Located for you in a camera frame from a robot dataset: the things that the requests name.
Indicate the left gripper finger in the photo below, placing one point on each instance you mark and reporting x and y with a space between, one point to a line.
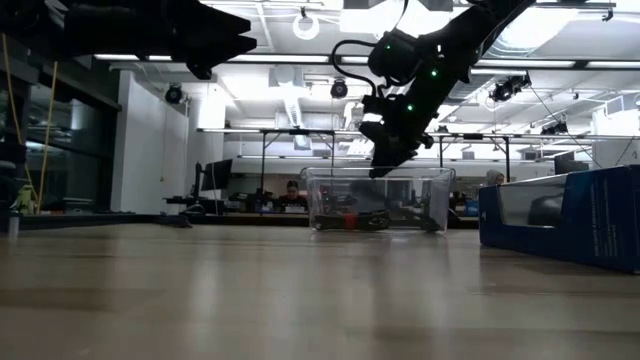
225 22
230 47

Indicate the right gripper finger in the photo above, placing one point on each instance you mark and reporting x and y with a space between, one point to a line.
409 152
382 155

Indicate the clear plastic container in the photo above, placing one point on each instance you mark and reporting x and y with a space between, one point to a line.
435 200

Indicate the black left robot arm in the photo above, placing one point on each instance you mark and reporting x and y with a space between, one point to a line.
100 25

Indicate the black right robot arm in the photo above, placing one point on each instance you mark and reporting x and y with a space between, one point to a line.
475 30

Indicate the long overhead light bar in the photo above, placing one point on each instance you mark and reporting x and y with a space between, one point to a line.
280 58

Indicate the person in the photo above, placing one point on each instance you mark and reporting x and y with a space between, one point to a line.
292 200
495 178

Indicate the black hanging spotlight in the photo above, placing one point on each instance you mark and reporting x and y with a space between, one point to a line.
507 90

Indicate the black computer monitor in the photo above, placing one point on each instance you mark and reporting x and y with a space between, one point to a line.
570 165
217 175

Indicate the dark background desk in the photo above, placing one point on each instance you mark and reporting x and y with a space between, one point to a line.
210 205

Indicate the blue game controller box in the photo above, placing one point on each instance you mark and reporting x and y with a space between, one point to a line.
600 225

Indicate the small green object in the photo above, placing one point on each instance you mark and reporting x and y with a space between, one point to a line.
25 197

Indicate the small white bottle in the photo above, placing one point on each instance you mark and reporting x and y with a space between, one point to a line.
13 225

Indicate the black hanging camera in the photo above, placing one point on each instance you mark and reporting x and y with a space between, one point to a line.
339 89
173 94

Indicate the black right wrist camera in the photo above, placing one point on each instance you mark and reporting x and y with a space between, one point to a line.
395 57

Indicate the black metal frame stand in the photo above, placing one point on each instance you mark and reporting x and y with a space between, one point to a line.
262 160
507 160

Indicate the black aluminium table frame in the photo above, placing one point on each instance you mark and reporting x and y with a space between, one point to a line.
100 220

